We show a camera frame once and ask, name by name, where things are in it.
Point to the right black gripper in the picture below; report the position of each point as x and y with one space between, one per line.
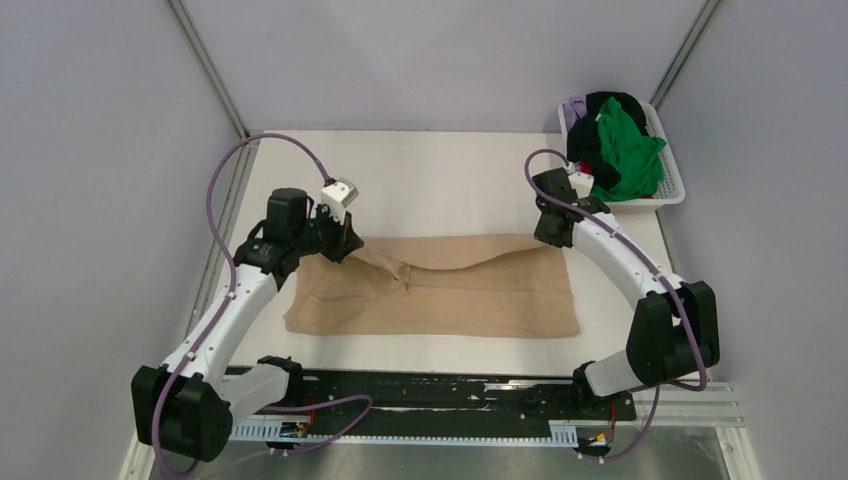
541 234

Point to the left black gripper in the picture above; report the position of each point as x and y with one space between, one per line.
346 240

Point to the beige t shirt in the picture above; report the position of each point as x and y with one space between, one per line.
490 285

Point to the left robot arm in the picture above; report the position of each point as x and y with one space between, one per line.
185 406

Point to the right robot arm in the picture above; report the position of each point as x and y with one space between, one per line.
674 330

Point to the black t shirt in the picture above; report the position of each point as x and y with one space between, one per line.
583 144

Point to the green t shirt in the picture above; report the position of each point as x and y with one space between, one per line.
636 156

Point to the lavender t shirt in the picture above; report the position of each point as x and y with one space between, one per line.
575 108

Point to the white plastic basket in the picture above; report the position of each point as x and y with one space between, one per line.
670 192

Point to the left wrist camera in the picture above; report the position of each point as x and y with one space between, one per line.
337 195

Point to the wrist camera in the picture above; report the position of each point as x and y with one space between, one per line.
337 195
581 182

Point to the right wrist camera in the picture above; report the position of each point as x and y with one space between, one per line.
581 182

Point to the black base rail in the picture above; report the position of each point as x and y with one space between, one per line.
354 395

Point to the aluminium frame post left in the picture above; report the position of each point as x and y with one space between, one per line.
193 38

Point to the aluminium frame post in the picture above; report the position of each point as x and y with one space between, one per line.
193 38
695 33

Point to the white slotted cable duct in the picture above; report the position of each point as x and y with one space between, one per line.
490 429

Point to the aluminium frame post right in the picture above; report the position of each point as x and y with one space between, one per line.
695 33

